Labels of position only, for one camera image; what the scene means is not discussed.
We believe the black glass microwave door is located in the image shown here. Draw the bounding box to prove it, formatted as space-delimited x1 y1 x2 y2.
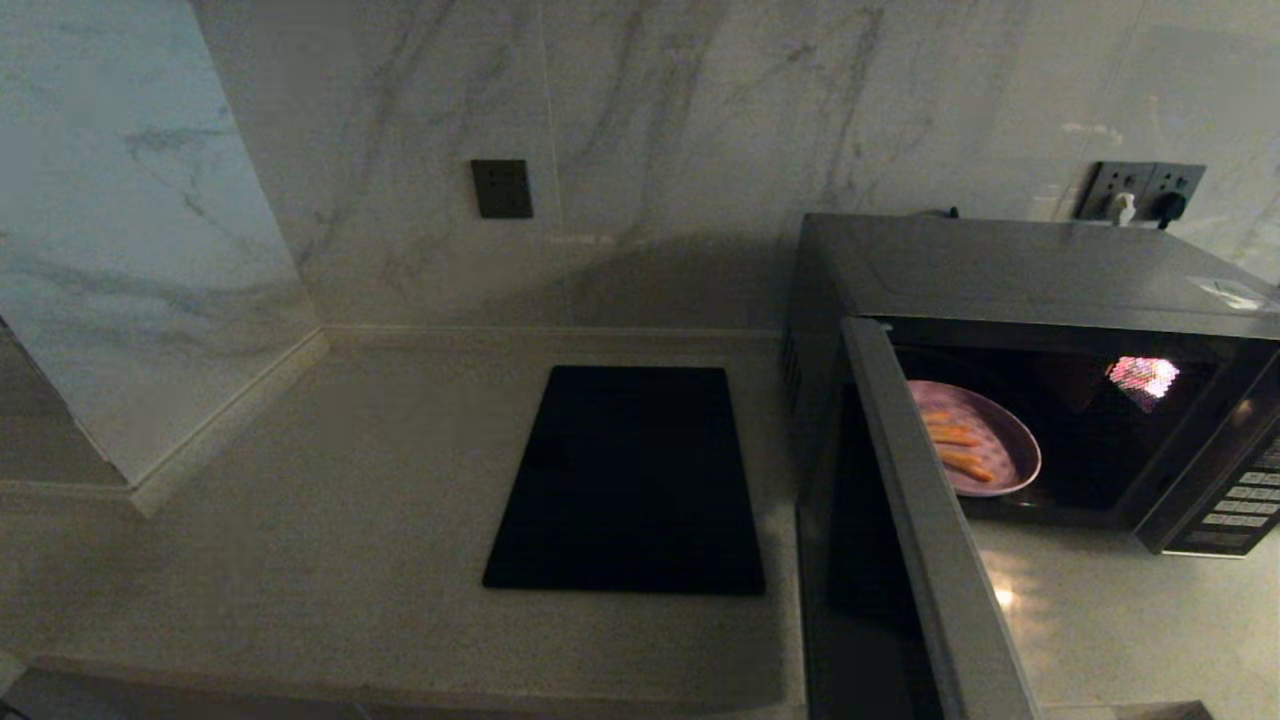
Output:
797 318 1043 720

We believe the silver microwave oven housing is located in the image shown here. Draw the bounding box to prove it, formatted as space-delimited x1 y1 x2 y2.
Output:
785 213 1280 557

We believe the purple round plate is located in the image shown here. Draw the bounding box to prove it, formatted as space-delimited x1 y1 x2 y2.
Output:
905 380 1043 498

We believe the black glass induction cooktop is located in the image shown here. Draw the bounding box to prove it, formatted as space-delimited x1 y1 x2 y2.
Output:
482 366 767 596

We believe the white cabinet door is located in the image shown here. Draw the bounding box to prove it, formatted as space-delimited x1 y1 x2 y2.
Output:
0 665 126 720

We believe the dark grey wall socket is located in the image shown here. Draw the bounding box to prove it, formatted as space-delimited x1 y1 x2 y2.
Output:
1146 165 1207 223
472 160 535 220
1078 162 1151 223

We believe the black power cord with plug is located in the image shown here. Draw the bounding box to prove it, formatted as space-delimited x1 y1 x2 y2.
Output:
905 192 1188 231

